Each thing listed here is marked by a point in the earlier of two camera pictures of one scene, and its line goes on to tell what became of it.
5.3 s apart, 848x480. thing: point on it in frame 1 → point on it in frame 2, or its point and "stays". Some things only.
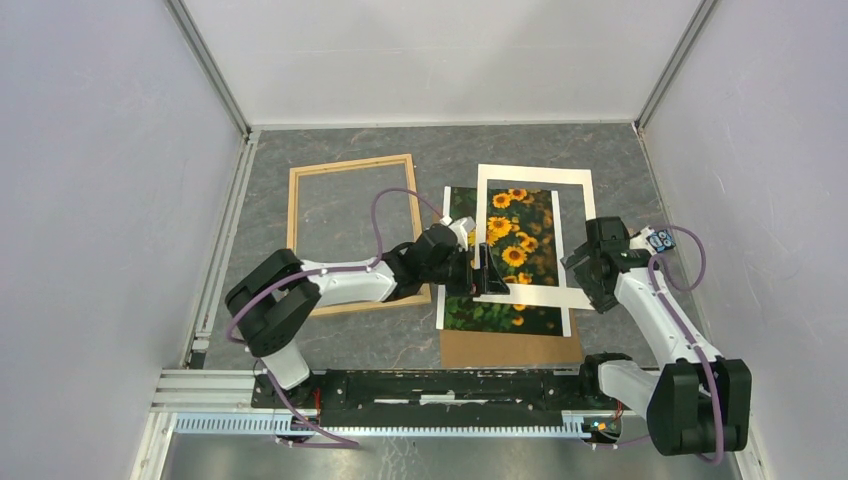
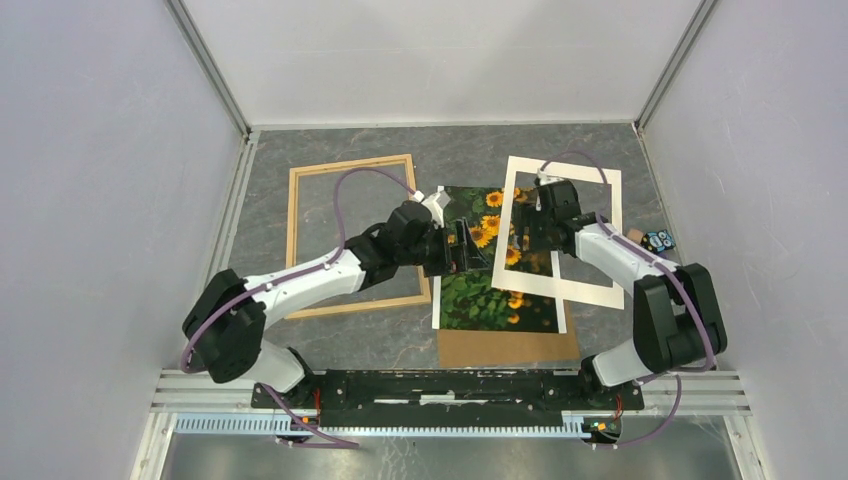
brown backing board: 463,348 stays
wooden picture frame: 421,298 stays
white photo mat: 531,295 → 544,285
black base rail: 437,397 stays
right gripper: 598,296 → 527,214
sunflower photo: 524,236 stays
